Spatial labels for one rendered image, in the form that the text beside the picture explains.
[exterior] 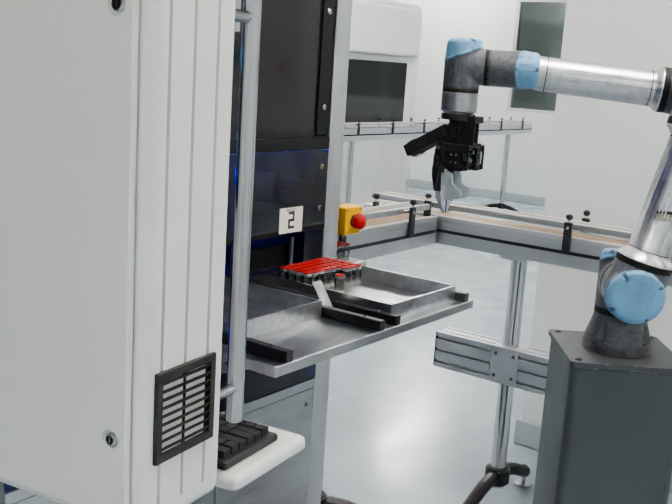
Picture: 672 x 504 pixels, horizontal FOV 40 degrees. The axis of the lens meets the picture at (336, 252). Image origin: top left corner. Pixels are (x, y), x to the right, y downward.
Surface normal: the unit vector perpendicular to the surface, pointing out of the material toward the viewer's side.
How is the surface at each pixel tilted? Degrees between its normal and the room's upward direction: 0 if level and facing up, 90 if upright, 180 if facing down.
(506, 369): 90
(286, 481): 90
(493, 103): 90
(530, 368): 90
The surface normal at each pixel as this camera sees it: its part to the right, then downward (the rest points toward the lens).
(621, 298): -0.22, 0.30
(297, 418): 0.80, 0.17
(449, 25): -0.59, 0.12
